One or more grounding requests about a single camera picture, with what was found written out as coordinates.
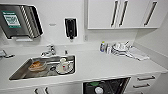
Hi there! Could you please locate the dark dish rack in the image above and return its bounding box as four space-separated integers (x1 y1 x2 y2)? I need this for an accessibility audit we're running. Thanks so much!
0 49 16 59

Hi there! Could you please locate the grey paper towel dispenser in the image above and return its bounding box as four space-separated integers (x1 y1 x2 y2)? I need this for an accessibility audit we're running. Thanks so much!
0 3 44 40

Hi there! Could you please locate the white wall cabinet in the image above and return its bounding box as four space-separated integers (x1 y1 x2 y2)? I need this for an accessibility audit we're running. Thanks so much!
87 0 168 30

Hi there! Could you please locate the white sink base cabinet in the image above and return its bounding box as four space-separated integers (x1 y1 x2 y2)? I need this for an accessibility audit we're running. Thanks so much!
0 82 84 94

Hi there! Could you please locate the white plate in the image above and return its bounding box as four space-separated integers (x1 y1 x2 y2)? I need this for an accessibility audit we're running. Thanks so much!
54 63 75 75

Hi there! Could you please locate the white bowl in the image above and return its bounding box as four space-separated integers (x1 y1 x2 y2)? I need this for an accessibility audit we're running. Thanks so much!
94 86 104 94

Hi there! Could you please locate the white wall outlet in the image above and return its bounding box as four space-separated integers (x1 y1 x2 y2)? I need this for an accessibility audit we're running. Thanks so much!
83 34 90 43

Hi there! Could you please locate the white cup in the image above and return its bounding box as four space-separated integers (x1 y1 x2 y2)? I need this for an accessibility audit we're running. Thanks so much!
59 57 68 71

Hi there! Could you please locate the small blue label bottle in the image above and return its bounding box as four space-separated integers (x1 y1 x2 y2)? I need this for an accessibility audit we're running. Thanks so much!
99 40 107 53

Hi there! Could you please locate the stainless steel sink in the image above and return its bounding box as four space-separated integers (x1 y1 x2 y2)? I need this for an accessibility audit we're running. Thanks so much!
8 54 77 81

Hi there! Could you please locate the stack of white dishes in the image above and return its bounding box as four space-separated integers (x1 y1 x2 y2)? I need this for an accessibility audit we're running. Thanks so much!
111 40 134 58

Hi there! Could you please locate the black soap dispenser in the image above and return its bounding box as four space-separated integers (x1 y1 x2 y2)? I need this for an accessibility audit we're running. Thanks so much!
64 17 78 40

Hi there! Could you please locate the small white bottle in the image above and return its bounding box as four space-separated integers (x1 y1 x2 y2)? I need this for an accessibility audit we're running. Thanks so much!
105 43 112 54

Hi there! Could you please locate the narrow white drawer stack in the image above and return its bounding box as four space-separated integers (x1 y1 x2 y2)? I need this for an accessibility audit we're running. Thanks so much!
126 72 168 94

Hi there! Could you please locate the stainless steel dishwasher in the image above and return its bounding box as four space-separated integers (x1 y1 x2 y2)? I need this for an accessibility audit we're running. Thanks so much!
82 77 132 94

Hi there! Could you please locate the brown bowl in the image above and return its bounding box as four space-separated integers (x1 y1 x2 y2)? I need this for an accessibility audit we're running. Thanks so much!
28 59 48 73

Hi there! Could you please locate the small chrome sink pump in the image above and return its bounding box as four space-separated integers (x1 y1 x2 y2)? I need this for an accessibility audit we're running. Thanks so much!
63 49 69 56

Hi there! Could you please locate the chrome faucet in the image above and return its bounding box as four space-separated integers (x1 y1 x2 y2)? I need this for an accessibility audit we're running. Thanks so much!
40 44 57 58

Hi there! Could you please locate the small white wall label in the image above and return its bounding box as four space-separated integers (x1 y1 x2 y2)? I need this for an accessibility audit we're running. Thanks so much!
48 22 57 27

